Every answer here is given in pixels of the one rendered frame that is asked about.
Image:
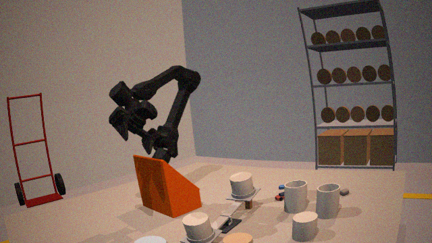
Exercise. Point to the grey cylinder with beige top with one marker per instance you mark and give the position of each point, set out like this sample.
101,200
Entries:
304,226

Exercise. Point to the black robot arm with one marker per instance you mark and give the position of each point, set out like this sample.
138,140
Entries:
188,81

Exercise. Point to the grey open cylindrical cup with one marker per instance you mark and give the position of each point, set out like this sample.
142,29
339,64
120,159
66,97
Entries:
295,196
328,196

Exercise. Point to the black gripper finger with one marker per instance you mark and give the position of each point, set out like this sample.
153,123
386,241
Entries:
148,144
121,125

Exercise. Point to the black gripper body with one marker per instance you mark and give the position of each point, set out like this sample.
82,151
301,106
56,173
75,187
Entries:
135,124

